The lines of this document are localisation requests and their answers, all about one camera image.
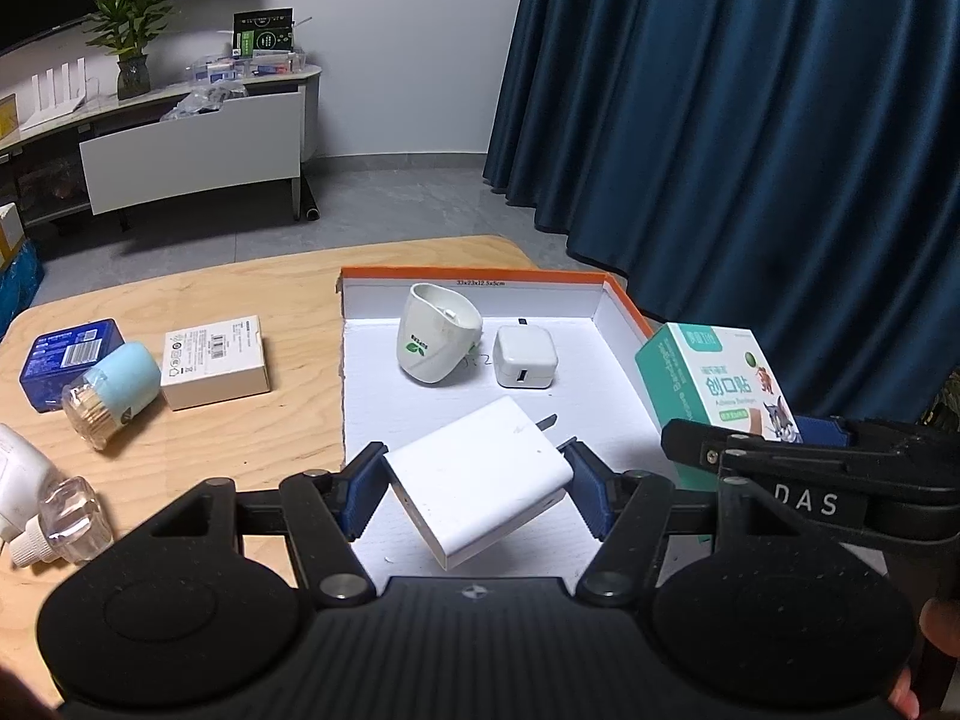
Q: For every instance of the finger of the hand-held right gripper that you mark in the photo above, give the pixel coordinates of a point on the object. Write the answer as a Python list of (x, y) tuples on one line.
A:
[(690, 439), (825, 431)]

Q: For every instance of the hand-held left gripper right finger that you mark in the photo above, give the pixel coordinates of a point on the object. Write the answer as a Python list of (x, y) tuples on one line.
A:
[(590, 493)]

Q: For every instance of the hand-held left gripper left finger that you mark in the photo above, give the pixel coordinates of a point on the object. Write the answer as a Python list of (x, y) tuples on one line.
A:
[(364, 493)]

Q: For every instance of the green white bandage box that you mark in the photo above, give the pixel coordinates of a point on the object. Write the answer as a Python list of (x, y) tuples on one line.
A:
[(712, 382)]

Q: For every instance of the white cardboard tray orange rim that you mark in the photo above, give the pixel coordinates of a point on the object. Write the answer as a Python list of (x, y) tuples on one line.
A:
[(420, 409)]

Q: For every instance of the large white power adapter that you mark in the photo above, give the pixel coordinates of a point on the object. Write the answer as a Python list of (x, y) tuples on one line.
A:
[(472, 480)]

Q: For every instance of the light blue toothpick holder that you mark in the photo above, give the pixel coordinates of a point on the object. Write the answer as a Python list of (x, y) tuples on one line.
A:
[(124, 386)]

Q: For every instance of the person's right hand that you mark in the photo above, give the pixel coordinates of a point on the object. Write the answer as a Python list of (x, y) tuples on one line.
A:
[(934, 626)]

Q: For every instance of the small white charger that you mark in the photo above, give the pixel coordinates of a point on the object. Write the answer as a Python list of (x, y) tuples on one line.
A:
[(525, 356)]

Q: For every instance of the white cup green leaf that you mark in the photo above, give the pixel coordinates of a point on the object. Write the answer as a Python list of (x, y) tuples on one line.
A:
[(431, 334)]

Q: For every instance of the small white carton box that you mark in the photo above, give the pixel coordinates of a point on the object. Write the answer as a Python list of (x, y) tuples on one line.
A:
[(214, 364)]

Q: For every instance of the clear bottle white cap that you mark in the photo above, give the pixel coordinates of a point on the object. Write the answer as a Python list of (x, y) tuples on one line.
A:
[(71, 514)]

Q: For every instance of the black roll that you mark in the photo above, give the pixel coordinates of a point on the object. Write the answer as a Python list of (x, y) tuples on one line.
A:
[(310, 202)]

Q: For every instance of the dark blue curtain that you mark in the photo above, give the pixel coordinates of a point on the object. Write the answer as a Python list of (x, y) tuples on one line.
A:
[(712, 127)]

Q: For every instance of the blue tin box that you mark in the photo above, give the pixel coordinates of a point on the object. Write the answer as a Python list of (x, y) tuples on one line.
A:
[(60, 360)]

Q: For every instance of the white plastic bottle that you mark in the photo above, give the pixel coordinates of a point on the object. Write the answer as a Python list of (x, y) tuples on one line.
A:
[(19, 480)]

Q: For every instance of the white cabinet drawer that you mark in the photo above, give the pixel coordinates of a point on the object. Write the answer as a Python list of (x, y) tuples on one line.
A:
[(195, 150)]

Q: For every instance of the blue plastic bag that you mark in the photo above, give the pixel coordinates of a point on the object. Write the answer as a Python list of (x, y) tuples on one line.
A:
[(19, 285)]

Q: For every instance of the clear bag of parts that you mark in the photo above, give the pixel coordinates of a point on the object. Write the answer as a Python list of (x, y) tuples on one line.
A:
[(199, 101)]

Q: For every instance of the clear plastic storage box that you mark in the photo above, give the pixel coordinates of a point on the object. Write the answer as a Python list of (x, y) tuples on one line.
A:
[(217, 73), (277, 61)]

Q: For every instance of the black green box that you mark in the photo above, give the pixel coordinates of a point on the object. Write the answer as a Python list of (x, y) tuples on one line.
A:
[(262, 34)]

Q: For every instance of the white television cabinet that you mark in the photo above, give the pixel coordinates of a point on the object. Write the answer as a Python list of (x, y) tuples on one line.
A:
[(45, 135)]

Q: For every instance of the white router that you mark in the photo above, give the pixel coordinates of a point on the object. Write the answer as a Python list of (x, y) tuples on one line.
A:
[(52, 94)]

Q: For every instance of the potted plant dark vase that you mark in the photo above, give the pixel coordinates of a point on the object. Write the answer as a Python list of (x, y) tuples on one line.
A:
[(131, 30)]

